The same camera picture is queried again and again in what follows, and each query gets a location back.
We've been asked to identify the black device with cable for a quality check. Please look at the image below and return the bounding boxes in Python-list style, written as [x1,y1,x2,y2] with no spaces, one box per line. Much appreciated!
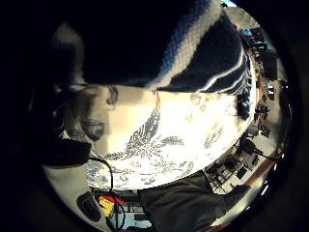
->
[239,137,281,161]

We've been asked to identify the red and yellow object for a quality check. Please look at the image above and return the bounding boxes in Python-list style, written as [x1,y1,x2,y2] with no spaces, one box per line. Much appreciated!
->
[98,193,126,218]

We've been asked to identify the thin black cable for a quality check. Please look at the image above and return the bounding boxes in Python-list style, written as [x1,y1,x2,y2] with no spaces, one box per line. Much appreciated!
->
[87,156,115,193]

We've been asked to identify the black oval computer mouse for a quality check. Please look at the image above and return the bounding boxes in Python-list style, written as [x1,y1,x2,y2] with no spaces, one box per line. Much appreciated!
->
[76,191,102,223]

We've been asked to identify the white blue leaf print tablecloth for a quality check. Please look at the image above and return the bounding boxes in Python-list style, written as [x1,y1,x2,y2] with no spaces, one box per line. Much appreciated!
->
[61,84,259,191]

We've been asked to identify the black wire rack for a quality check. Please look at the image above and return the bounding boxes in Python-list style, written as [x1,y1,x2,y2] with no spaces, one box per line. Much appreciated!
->
[205,154,249,195]

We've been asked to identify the black object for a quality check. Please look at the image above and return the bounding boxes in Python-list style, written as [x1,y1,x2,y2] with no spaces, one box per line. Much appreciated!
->
[237,90,253,121]

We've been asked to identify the navy white striped knitted sweater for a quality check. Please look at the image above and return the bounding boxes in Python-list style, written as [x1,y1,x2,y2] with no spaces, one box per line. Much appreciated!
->
[51,0,259,98]

